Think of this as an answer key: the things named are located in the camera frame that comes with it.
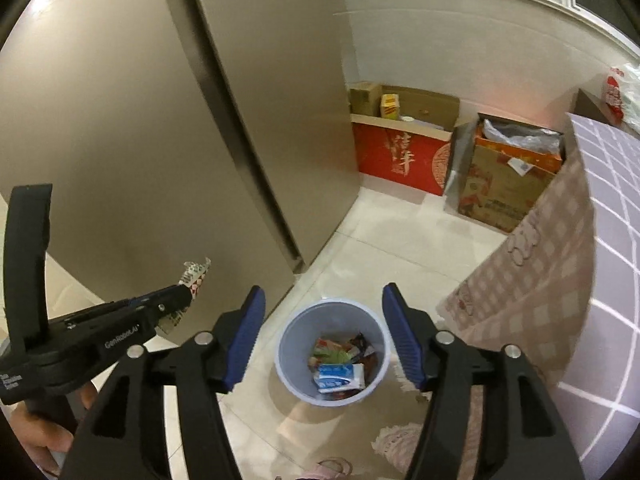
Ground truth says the small yellow box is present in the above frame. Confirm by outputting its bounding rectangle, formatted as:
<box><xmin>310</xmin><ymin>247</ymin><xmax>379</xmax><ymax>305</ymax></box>
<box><xmin>380</xmin><ymin>93</ymin><xmax>400</xmax><ymax>120</ymax></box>

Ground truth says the blue white carton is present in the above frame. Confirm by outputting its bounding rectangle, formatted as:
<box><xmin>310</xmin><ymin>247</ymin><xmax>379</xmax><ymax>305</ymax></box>
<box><xmin>314</xmin><ymin>363</ymin><xmax>366</xmax><ymax>394</ymax></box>

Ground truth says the dark wooden side cabinet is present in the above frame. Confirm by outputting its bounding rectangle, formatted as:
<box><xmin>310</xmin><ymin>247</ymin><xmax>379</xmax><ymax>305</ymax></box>
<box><xmin>572</xmin><ymin>89</ymin><xmax>639</xmax><ymax>138</ymax></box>

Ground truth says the brown orange cardboard box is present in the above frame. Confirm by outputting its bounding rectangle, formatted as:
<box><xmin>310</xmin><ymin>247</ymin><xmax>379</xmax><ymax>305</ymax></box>
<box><xmin>450</xmin><ymin>113</ymin><xmax>565</xmax><ymax>233</ymax></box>

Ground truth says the red cardboard gift box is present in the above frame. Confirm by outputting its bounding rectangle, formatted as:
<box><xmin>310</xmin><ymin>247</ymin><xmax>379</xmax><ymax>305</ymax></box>
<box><xmin>348</xmin><ymin>81</ymin><xmax>460</xmax><ymax>196</ymax></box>

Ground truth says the person's left hand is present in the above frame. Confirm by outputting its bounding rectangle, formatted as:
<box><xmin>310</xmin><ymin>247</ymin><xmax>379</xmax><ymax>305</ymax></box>
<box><xmin>6</xmin><ymin>402</ymin><xmax>74</xmax><ymax>479</ymax></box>

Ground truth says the light blue trash bin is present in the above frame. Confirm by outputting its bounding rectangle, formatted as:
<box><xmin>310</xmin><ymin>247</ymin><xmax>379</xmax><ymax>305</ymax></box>
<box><xmin>274</xmin><ymin>299</ymin><xmax>392</xmax><ymax>408</ymax></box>

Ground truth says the gold double-door refrigerator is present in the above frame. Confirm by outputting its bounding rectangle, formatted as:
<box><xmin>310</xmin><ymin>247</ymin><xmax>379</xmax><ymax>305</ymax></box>
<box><xmin>1</xmin><ymin>0</ymin><xmax>359</xmax><ymax>342</ymax></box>

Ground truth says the pink slipper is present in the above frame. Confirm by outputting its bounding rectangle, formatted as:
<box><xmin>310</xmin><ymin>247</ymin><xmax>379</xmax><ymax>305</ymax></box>
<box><xmin>295</xmin><ymin>457</ymin><xmax>352</xmax><ymax>480</ymax></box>

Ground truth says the white red wrapper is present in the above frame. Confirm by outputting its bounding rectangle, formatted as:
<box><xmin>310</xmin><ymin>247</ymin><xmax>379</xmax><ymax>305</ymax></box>
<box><xmin>156</xmin><ymin>258</ymin><xmax>212</xmax><ymax>338</ymax></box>

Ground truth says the purple checked tablecloth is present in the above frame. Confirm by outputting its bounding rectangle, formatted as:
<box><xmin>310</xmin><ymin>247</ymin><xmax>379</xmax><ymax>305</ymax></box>
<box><xmin>370</xmin><ymin>112</ymin><xmax>640</xmax><ymax>480</ymax></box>

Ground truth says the white plastic bag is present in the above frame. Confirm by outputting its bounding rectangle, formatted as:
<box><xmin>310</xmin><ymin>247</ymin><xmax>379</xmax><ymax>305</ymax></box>
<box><xmin>602</xmin><ymin>63</ymin><xmax>640</xmax><ymax>132</ymax></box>

